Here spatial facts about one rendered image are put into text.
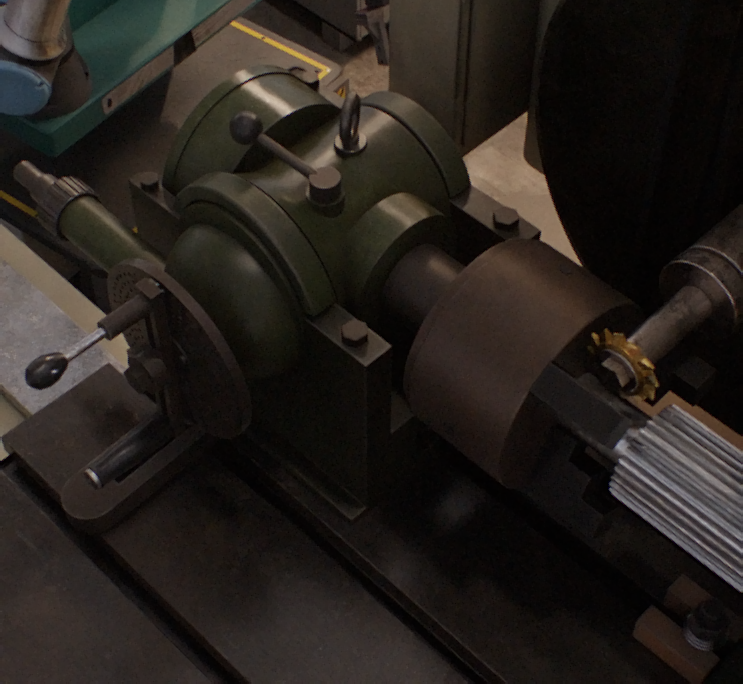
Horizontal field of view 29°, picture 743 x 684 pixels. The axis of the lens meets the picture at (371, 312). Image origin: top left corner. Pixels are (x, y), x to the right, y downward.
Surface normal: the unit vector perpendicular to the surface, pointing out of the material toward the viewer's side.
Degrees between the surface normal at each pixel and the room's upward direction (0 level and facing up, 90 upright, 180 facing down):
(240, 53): 0
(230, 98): 9
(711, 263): 3
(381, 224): 14
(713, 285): 90
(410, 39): 90
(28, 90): 97
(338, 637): 0
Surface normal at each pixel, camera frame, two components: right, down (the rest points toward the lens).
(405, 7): -0.71, 0.54
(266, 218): 0.21, -0.47
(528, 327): -0.25, -0.43
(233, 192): -0.10, -0.72
